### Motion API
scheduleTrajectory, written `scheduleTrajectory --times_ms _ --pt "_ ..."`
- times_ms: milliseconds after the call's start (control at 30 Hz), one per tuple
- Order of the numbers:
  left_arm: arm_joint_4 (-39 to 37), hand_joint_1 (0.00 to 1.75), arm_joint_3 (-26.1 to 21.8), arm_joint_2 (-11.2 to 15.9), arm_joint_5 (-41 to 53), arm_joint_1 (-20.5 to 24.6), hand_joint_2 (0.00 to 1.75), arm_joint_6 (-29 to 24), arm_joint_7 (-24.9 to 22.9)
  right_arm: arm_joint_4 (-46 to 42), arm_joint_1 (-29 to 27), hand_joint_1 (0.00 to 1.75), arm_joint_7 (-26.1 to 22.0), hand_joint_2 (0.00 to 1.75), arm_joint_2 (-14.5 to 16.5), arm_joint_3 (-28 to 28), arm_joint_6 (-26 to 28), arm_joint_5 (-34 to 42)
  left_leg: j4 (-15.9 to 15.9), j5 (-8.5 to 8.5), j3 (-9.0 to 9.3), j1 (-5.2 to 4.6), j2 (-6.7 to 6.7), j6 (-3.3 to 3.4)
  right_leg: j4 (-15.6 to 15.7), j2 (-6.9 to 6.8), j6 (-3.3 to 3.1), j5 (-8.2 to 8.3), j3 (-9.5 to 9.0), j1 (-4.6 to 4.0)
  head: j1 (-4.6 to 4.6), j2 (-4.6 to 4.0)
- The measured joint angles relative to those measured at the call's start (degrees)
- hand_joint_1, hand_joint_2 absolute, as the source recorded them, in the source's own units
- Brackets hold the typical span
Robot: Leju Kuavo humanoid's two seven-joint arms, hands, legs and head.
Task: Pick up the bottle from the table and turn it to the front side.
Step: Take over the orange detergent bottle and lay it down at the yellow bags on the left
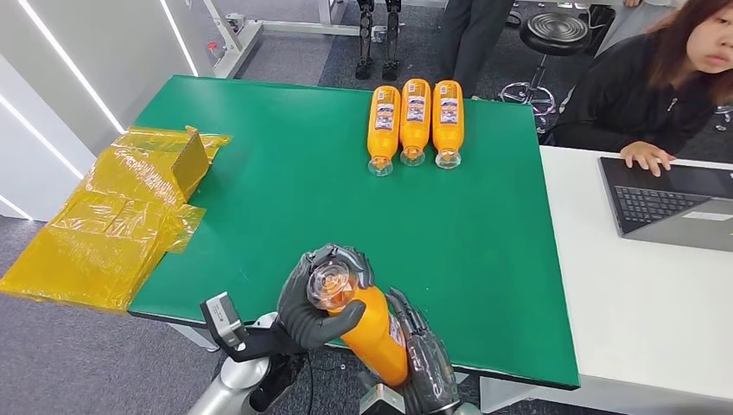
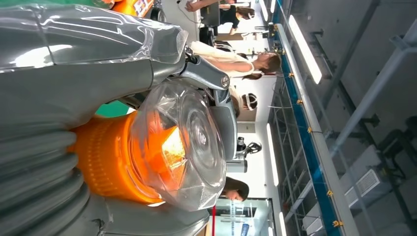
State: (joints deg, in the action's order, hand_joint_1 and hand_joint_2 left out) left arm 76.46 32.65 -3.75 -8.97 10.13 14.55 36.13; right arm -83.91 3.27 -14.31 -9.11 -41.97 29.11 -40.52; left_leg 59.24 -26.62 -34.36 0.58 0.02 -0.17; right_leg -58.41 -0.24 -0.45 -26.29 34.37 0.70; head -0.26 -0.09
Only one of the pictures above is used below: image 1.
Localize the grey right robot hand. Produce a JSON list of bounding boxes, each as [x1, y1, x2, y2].
[[385, 287, 462, 415]]

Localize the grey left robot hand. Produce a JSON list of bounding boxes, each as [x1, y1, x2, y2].
[[276, 243, 376, 352]]

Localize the orange bottle with clear cap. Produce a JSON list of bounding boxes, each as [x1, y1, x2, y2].
[[366, 85, 402, 177], [306, 260, 411, 387], [398, 78, 432, 168], [431, 80, 465, 170]]

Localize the green table mat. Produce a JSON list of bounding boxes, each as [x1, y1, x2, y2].
[[126, 75, 581, 391]]

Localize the yellow plastic wrapped cartons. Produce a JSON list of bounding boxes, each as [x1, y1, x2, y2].
[[0, 125, 233, 313]]

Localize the black robot leg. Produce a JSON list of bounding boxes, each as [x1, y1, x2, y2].
[[381, 0, 405, 82], [354, 0, 376, 81]]

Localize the dark grey laptop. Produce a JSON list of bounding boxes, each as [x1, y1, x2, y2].
[[598, 156, 733, 253]]

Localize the person's hand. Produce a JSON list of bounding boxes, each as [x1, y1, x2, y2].
[[620, 140, 677, 177]]

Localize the standing person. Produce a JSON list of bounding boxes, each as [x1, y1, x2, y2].
[[437, 0, 517, 99]]

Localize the black round stool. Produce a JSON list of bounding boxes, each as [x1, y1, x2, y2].
[[498, 11, 592, 136]]

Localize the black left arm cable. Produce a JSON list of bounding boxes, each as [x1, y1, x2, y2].
[[304, 354, 317, 415]]

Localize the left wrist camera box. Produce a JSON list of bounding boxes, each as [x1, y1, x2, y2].
[[200, 291, 248, 350]]

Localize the white metal frame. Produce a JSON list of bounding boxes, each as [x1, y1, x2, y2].
[[200, 0, 402, 80]]

